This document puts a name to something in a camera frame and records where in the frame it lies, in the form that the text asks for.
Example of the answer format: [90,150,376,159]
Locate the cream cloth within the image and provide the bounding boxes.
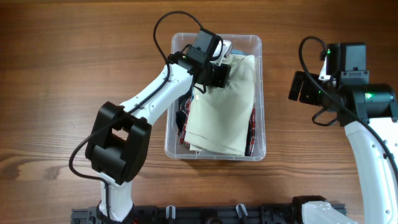
[184,54,256,156]

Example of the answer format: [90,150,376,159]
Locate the red blue plaid shirt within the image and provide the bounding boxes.
[175,96,256,157]

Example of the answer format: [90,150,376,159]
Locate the blue jeans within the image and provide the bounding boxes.
[231,49,249,56]

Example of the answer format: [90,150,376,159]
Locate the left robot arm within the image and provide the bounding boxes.
[85,29,233,223]

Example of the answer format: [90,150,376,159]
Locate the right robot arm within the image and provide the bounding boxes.
[288,42,397,223]

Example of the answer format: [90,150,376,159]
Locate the clear plastic storage container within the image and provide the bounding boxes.
[164,34,266,161]

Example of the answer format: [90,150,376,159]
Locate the right black camera cable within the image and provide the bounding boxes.
[298,35,398,181]

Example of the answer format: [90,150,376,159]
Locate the black camera cable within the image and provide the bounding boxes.
[298,35,398,181]
[68,11,206,218]

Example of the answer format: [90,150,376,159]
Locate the left black camera cable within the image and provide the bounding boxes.
[68,11,206,218]

